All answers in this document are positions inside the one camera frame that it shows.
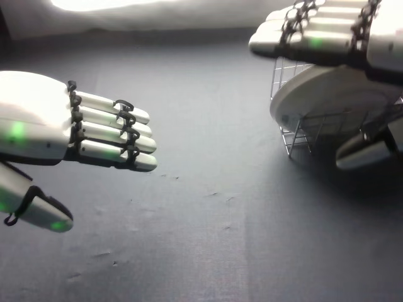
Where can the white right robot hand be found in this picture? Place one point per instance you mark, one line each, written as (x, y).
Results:
(330, 34)

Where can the grey table cloth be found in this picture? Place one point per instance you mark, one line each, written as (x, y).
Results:
(189, 236)

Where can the white backdrop sheet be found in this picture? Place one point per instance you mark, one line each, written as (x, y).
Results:
(126, 12)

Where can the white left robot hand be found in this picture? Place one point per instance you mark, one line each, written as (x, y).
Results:
(31, 119)

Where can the white dark-rimmed ginkgo plate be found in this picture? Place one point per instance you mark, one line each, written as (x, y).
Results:
(315, 94)

